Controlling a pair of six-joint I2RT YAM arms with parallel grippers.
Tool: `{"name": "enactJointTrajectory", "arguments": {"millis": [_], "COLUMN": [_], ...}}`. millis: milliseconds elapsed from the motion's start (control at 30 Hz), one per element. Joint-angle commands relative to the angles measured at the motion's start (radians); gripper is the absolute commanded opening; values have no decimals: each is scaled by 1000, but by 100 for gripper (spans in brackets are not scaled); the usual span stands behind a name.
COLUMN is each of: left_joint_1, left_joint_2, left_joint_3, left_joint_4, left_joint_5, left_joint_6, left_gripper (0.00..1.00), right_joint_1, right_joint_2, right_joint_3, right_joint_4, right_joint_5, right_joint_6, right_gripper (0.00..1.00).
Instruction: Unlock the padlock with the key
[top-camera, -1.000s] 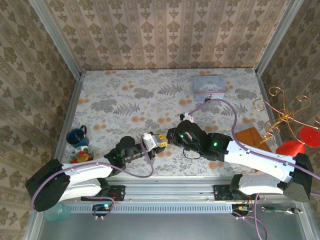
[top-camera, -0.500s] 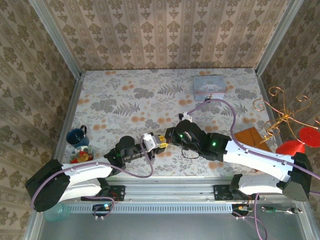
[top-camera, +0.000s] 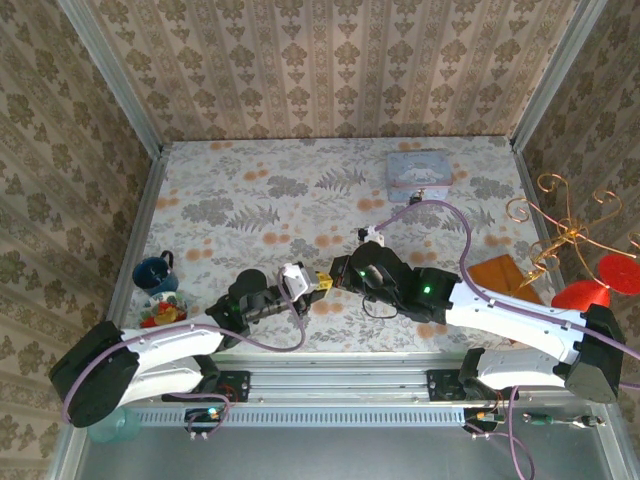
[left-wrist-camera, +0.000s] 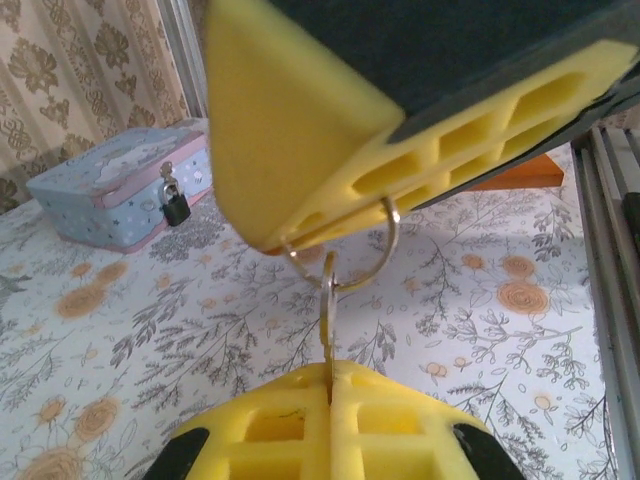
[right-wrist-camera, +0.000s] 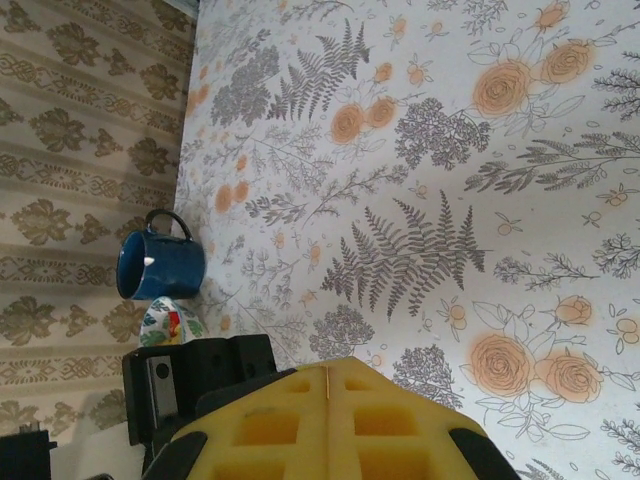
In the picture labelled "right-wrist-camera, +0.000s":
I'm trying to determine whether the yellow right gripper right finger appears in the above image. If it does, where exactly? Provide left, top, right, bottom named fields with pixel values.
left=327, top=356, right=520, bottom=480

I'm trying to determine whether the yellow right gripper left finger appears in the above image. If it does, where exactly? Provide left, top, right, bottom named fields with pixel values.
left=141, top=366, right=330, bottom=480

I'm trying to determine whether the colourful floral print bowl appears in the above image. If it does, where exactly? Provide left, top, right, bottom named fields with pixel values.
left=139, top=295, right=207, bottom=349

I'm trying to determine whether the dark blue enamel mug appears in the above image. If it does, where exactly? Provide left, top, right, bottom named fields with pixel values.
left=116, top=209, right=206, bottom=301

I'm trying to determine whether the floral print tablecloth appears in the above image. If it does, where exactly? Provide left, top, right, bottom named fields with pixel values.
left=172, top=0, right=640, bottom=480

